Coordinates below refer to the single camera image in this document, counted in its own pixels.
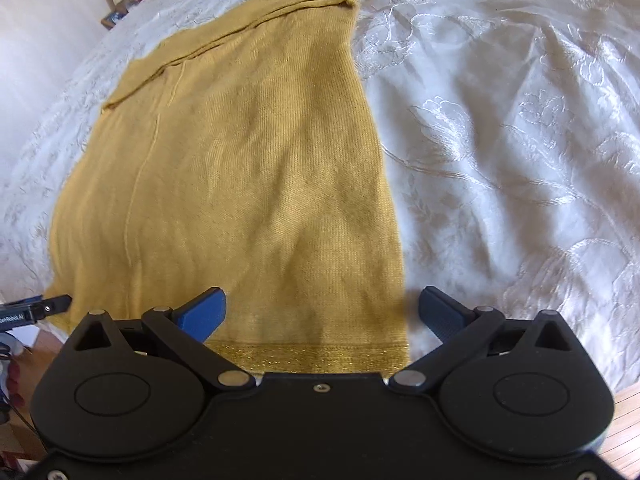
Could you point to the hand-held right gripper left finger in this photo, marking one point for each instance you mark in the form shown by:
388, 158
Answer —
202, 316

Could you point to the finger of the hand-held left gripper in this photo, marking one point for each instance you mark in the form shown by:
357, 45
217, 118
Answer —
52, 305

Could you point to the yellow knit sweater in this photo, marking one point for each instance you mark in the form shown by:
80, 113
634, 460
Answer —
240, 160

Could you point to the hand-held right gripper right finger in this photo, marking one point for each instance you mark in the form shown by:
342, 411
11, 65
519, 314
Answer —
441, 315

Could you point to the bed with white bedspread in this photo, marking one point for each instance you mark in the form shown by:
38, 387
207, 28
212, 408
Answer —
500, 135

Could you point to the wooden photo frame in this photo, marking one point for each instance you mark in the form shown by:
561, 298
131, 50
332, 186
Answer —
116, 17

